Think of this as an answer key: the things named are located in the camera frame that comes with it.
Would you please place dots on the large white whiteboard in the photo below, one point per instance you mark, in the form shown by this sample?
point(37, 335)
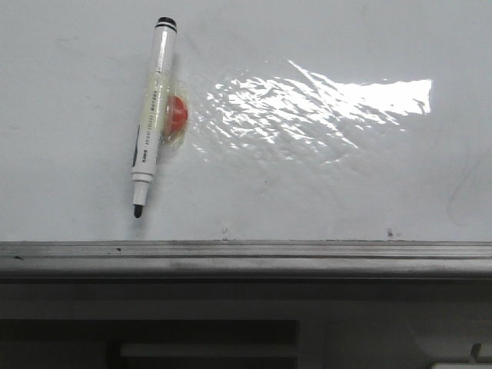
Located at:
point(307, 120)

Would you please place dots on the aluminium whiteboard bottom rail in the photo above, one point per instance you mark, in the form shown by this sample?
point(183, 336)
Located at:
point(53, 260)

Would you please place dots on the red magnet taped to marker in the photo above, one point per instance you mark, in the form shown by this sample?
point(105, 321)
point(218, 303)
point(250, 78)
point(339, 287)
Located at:
point(176, 116)

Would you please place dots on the white whiteboard marker pen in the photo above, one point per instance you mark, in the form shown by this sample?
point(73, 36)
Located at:
point(154, 111)

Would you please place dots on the grey metal stand frame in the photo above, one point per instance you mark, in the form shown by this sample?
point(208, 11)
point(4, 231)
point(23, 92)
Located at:
point(332, 324)

